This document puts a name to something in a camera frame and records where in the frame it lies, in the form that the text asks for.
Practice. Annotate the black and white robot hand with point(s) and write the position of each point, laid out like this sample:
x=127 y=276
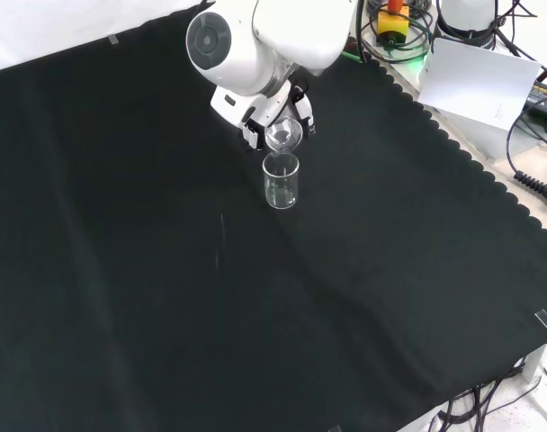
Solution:
x=237 y=105

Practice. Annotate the small clear glass beaker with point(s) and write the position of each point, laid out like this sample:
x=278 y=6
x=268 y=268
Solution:
x=280 y=133

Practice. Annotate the clear graduated glass beaker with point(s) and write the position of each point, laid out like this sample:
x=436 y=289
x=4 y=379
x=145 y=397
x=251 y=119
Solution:
x=280 y=199

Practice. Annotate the yellow stop button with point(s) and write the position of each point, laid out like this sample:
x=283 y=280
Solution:
x=392 y=24

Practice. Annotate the black bench cloth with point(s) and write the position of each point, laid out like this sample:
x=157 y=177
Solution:
x=165 y=270

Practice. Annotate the pale board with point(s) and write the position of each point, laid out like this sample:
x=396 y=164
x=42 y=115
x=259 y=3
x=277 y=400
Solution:
x=476 y=81

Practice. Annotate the white bench leg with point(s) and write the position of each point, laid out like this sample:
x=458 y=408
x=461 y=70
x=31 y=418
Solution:
x=536 y=360

